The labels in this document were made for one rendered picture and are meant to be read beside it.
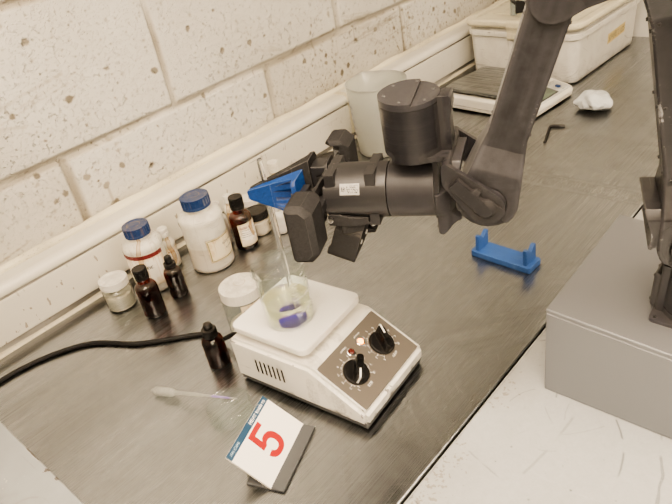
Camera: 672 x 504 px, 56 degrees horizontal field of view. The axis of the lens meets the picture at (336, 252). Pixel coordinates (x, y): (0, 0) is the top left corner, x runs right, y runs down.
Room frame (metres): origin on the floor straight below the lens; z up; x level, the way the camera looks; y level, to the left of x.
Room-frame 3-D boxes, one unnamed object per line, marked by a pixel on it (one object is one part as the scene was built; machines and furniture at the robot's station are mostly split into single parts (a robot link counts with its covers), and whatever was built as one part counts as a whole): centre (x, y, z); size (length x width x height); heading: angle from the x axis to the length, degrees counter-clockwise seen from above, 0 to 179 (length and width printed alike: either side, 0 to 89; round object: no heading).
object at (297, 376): (0.62, 0.04, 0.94); 0.22 x 0.13 x 0.08; 49
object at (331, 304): (0.64, 0.06, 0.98); 0.12 x 0.12 x 0.01; 49
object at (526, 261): (0.78, -0.25, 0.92); 0.10 x 0.03 x 0.04; 40
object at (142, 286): (0.82, 0.29, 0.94); 0.03 x 0.03 x 0.08
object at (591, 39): (1.63, -0.66, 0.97); 0.37 x 0.31 x 0.14; 131
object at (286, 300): (0.62, 0.07, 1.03); 0.07 x 0.06 x 0.08; 134
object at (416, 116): (0.55, -0.12, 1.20); 0.11 x 0.08 x 0.12; 67
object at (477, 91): (1.41, -0.45, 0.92); 0.26 x 0.19 x 0.05; 38
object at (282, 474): (0.49, 0.11, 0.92); 0.09 x 0.06 x 0.04; 154
